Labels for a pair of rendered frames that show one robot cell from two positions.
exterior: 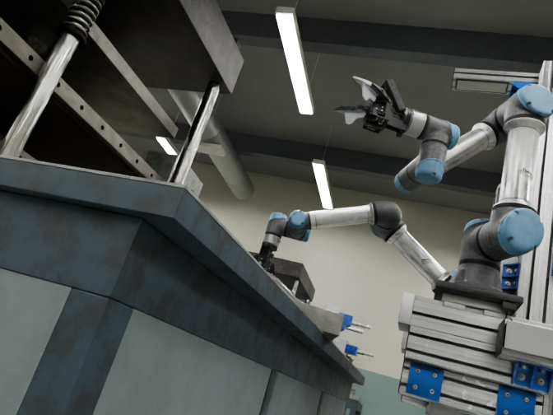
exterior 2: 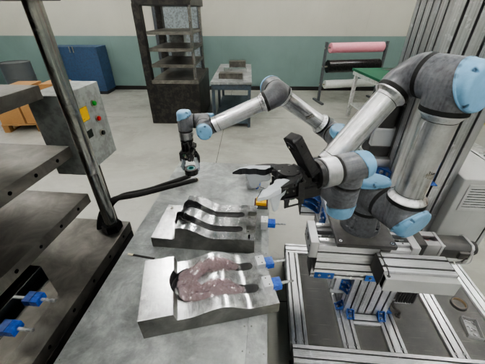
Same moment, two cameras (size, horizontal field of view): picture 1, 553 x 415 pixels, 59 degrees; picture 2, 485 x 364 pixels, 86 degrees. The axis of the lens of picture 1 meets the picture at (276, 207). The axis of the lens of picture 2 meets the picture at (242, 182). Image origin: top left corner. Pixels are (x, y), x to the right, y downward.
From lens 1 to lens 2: 1.34 m
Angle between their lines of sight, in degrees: 55
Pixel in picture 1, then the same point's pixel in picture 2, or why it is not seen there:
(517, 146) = (430, 149)
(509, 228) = (403, 233)
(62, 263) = not seen: outside the picture
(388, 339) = (257, 9)
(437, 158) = (351, 207)
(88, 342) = not seen: outside the picture
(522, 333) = (395, 284)
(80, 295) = not seen: outside the picture
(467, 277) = (358, 228)
